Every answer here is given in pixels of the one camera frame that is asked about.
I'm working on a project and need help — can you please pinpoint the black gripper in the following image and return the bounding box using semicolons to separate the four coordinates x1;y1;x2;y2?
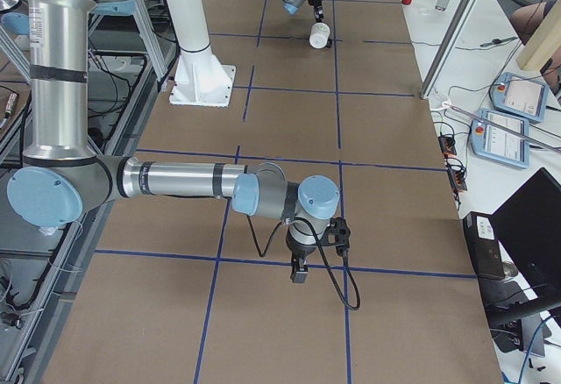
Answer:
285;233;316;283
307;0;324;23

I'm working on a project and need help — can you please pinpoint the white smiley mug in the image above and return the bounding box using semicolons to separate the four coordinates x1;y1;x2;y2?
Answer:
309;22;330;49

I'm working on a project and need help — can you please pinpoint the black box on desk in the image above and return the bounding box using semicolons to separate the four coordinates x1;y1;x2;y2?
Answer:
462;211;505;281

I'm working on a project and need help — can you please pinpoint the person in black shirt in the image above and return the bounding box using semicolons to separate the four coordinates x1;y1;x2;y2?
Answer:
509;1;560;95

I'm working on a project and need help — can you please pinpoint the teach pendant near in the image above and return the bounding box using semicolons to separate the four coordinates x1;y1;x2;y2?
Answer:
470;109;529;168

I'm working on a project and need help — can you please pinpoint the teach pendant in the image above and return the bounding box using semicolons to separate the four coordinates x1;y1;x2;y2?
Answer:
470;109;529;168
491;72;550;124

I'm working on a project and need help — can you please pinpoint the teach pendant far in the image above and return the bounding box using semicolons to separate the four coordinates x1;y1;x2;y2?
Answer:
491;72;550;124

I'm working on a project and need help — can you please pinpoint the wooden beam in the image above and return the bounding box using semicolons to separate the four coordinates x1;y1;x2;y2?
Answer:
517;8;560;71

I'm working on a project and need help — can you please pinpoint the black laptop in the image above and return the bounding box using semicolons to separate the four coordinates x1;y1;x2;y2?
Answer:
486;167;560;327

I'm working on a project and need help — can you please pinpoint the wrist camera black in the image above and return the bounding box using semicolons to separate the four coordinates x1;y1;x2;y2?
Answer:
320;217;351;258

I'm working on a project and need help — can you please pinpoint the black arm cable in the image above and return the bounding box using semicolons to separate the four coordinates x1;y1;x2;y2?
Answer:
246;215;363;312

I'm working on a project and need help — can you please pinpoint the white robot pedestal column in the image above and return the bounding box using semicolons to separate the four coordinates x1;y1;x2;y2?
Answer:
167;0;236;108

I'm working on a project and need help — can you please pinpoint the aluminium frame post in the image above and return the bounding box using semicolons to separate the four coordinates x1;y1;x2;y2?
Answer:
420;0;478;99

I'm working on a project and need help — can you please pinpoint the green handled reacher stick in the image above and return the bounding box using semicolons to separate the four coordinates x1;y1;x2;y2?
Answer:
442;103;560;154

